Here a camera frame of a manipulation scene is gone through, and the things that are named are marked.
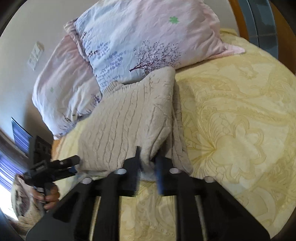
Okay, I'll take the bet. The window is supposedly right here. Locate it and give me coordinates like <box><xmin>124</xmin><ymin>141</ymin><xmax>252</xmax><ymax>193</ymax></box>
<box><xmin>0</xmin><ymin>117</ymin><xmax>33</xmax><ymax>193</ymax></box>

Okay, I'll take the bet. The person's left hand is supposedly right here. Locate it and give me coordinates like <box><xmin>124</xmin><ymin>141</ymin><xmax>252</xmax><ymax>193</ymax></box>
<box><xmin>32</xmin><ymin>184</ymin><xmax>60</xmax><ymax>210</ymax></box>

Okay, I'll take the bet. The tree print floral pillow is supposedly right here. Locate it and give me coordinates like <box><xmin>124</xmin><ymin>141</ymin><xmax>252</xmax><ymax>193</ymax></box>
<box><xmin>63</xmin><ymin>0</ymin><xmax>245</xmax><ymax>93</ymax></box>

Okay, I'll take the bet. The yellow patterned bed sheet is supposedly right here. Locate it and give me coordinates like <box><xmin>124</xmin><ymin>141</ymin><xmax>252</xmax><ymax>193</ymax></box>
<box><xmin>52</xmin><ymin>28</ymin><xmax>296</xmax><ymax>241</ymax></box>

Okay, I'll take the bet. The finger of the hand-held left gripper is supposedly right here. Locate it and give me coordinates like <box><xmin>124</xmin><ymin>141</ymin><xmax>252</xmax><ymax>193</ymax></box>
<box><xmin>52</xmin><ymin>155</ymin><xmax>80</xmax><ymax>169</ymax></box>
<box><xmin>54</xmin><ymin>166</ymin><xmax>78</xmax><ymax>180</ymax></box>

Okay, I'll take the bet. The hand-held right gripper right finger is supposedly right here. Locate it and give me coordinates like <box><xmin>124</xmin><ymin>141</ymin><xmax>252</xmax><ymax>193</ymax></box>
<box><xmin>155</xmin><ymin>156</ymin><xmax>270</xmax><ymax>241</ymax></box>

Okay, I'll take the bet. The white wall switch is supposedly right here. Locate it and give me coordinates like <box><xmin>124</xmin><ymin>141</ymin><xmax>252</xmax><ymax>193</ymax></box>
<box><xmin>27</xmin><ymin>41</ymin><xmax>45</xmax><ymax>71</ymax></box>

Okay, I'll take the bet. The beige cable-knit sweater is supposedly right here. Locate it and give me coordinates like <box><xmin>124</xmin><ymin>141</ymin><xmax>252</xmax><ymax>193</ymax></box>
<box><xmin>77</xmin><ymin>67</ymin><xmax>193</xmax><ymax>181</ymax></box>

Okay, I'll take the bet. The wooden headboard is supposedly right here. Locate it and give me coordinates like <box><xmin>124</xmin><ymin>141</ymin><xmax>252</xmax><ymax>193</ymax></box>
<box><xmin>229</xmin><ymin>0</ymin><xmax>296</xmax><ymax>75</ymax></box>

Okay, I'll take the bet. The pink floral pillow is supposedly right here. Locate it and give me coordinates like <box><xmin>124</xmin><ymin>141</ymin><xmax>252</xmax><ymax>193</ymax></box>
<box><xmin>32</xmin><ymin>35</ymin><xmax>103</xmax><ymax>139</ymax></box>

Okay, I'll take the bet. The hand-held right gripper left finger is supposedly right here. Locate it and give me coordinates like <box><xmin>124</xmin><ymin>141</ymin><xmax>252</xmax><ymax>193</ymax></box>
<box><xmin>25</xmin><ymin>146</ymin><xmax>141</xmax><ymax>241</ymax></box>

